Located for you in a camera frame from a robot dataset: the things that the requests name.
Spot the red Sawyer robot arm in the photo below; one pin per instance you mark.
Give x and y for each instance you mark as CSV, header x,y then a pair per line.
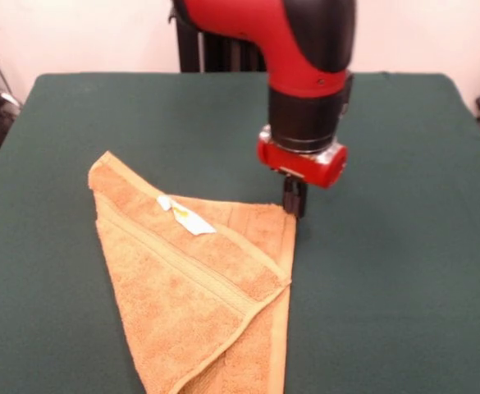
x,y
301,53

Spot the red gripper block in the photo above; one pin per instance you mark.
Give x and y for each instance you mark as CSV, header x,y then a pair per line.
x,y
305,166

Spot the dark green tablecloth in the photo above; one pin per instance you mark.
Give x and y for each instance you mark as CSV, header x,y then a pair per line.
x,y
387,287

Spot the tan terry towel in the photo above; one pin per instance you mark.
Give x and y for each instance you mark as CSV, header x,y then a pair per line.
x,y
190,295

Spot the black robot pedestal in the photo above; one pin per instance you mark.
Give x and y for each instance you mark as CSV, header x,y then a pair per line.
x,y
190,53

